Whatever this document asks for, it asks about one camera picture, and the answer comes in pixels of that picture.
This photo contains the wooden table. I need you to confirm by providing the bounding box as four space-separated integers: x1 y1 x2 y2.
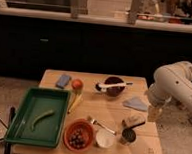
12 71 163 154

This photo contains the green bean pod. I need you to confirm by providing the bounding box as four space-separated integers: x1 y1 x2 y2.
30 110 55 132

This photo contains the white cup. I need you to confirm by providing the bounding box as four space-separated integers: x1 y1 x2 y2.
96 129 115 149

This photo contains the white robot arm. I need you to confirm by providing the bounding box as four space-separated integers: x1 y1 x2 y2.
146 61 192 124

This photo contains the dark brown bowl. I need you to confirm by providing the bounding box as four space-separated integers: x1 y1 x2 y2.
104 77 125 97

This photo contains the green plastic tray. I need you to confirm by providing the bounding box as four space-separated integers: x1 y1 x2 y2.
4 88 70 148

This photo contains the metal measuring cup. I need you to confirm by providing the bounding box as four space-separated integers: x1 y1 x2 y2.
120 121 143 144

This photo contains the silver fork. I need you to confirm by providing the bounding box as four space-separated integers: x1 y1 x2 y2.
87 116 117 135

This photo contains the yellow banana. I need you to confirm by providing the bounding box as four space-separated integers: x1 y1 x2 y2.
68 91 82 114

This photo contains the grey triangular cloth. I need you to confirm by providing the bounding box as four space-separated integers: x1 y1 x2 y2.
122 97 148 111

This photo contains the white dish brush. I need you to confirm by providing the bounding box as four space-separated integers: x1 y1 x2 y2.
96 82 132 92

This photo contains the orange bowl with berries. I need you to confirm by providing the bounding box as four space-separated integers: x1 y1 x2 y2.
63 118 94 153

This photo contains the tan sponge block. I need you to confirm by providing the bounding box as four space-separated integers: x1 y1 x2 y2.
122 114 146 128

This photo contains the orange tomato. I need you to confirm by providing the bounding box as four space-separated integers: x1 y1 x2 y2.
72 79 83 90

